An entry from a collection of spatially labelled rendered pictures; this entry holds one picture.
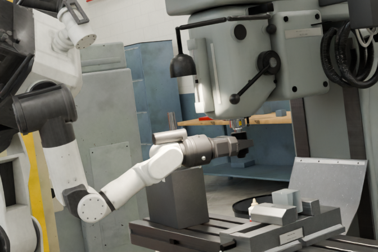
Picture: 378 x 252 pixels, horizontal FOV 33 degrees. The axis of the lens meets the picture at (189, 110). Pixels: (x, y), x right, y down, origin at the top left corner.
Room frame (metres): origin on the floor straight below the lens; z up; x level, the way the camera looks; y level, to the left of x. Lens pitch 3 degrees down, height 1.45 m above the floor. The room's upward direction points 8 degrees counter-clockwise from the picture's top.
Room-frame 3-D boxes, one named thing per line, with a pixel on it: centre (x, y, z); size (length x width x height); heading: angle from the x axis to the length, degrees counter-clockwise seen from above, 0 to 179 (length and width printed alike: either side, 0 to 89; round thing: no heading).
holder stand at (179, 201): (2.18, 0.08, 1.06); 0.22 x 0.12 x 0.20; 28
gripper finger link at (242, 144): (1.87, -0.15, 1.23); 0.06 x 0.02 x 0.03; 110
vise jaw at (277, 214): (1.72, -0.19, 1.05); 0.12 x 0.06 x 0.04; 36
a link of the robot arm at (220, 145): (1.87, -0.05, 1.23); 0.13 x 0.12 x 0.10; 20
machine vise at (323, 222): (1.74, -0.21, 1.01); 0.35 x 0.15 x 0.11; 126
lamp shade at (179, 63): (1.76, 0.00, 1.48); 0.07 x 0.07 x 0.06
